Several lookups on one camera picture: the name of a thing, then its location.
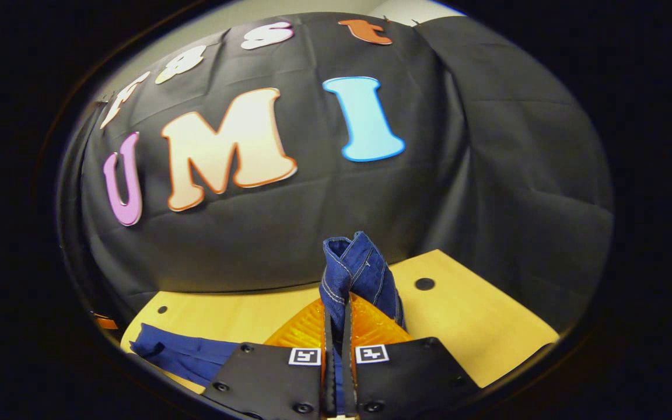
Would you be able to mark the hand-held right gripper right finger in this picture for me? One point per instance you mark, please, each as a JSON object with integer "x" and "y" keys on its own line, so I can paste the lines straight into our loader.
{"x": 347, "y": 373}

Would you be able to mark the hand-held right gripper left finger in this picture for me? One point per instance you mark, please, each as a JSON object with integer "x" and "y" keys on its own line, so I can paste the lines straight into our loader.
{"x": 329, "y": 373}

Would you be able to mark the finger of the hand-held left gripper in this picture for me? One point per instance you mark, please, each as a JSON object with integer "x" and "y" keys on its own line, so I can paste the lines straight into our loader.
{"x": 105, "y": 322}

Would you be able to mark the blue denim jeans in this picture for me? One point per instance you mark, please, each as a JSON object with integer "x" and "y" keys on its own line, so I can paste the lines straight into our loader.
{"x": 359, "y": 274}

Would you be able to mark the black backdrop cloth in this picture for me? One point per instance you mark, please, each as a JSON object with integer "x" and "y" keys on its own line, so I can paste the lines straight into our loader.
{"x": 324, "y": 198}

